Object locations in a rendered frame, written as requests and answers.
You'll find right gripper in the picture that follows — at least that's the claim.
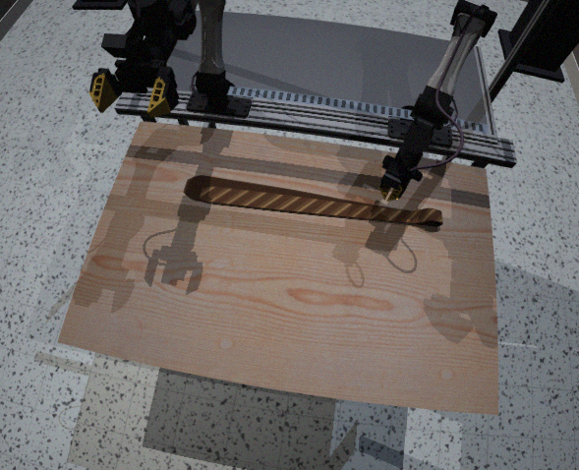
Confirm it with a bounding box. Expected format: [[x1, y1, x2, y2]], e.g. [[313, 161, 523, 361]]
[[89, 43, 179, 118]]

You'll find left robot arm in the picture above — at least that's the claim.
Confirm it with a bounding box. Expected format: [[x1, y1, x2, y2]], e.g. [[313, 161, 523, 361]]
[[380, 0, 497, 190]]

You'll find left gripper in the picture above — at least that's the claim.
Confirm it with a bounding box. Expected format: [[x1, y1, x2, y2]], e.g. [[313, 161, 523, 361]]
[[379, 144, 423, 202]]

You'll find black slotted metal crossbar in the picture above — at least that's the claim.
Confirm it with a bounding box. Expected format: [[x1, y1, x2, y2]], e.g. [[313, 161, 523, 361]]
[[114, 92, 517, 168]]

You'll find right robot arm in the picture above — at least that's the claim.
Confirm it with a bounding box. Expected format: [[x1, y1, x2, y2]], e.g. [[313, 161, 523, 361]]
[[101, 0, 252, 118]]

